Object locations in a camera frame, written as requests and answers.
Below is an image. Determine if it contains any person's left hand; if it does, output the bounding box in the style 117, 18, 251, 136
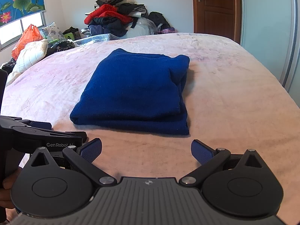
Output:
0, 167, 22, 209

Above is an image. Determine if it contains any orange plastic bag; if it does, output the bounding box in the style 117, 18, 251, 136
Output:
12, 24, 44, 60

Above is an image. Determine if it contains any window with grey frame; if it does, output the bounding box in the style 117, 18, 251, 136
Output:
1, 12, 46, 50

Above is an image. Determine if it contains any blue knit sweater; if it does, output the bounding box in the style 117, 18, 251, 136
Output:
70, 48, 190, 136

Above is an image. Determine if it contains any pile of dark clothes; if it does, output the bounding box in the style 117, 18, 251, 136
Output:
84, 0, 176, 39

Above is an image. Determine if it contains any red garment on pile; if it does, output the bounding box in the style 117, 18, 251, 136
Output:
84, 4, 133, 25

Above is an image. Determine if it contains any brown wooden door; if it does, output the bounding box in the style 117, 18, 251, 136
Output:
193, 0, 242, 43

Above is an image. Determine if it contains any green plastic item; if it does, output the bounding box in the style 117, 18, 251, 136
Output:
64, 33, 75, 41

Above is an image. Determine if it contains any white quilted pillow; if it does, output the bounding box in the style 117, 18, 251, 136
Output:
6, 39, 49, 86

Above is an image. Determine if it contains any pale blue wardrobe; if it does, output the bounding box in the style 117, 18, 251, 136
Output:
241, 0, 299, 104

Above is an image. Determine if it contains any floral patterned pillow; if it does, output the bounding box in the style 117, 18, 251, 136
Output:
41, 22, 65, 41

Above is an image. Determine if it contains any pink bed blanket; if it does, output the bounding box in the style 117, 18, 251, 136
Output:
1, 33, 299, 224

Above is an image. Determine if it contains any lotus print roller blind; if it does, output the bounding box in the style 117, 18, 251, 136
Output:
1, 0, 45, 26

